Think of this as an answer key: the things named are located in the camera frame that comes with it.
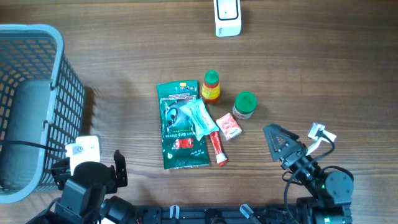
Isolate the green lid jar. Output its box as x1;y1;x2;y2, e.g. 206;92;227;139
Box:
233;91;257;119

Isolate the red white small box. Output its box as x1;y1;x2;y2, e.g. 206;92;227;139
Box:
216;113;242;141

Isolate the green glove packet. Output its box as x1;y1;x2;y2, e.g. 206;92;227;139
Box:
157;80;210;170

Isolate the red sauce sachet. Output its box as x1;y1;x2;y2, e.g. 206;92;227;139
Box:
210;131;228;166

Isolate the pale green wipes packet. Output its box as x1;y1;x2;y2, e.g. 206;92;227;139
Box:
180;98;219;141

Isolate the red yellow sauce bottle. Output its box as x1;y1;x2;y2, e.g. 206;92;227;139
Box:
201;70;221;103

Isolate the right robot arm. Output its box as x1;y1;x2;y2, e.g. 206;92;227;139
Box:
264;123;354;224

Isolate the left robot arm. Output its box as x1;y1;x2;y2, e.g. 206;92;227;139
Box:
27;150;138;224

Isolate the white barcode scanner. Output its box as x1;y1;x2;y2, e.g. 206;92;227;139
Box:
213;0;242;37

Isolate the grey plastic basket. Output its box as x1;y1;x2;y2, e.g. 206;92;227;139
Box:
1;24;86;203

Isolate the black right camera cable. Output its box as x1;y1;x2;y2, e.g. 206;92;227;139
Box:
282;130;336;224

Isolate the black camera cable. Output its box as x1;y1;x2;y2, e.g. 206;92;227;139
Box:
282;130;336;224
0;139;68;153

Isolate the black left camera cable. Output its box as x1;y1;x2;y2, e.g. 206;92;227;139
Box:
0;139;68;153

